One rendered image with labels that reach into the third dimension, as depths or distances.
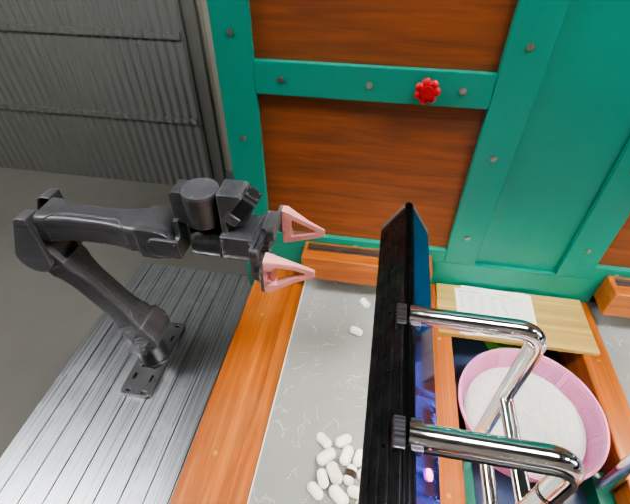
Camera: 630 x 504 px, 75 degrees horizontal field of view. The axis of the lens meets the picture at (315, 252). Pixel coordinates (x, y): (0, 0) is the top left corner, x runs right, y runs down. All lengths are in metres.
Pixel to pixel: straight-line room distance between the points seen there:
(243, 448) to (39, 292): 1.79
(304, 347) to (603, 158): 0.69
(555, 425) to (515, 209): 0.43
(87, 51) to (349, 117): 2.08
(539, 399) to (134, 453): 0.81
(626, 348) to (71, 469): 1.18
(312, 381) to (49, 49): 2.41
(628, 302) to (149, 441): 1.04
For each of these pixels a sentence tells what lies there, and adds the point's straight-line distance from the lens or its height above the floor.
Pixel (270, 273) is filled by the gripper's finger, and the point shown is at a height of 1.07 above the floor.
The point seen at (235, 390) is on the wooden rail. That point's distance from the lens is 0.87.
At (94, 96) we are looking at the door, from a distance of 2.84.
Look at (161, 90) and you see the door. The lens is 2.59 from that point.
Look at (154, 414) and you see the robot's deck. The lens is 1.00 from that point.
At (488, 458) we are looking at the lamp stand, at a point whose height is 1.11.
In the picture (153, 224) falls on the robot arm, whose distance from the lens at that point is 0.71.
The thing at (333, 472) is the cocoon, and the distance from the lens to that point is 0.80.
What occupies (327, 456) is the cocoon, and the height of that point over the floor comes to 0.76.
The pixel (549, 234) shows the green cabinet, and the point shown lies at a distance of 1.02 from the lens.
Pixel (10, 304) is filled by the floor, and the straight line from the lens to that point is 2.46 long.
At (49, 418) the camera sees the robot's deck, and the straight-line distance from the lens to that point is 1.09.
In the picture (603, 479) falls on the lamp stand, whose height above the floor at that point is 0.74.
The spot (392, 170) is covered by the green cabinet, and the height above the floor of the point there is 1.07.
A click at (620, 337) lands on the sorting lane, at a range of 1.18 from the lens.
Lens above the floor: 1.52
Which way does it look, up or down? 43 degrees down
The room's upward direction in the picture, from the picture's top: straight up
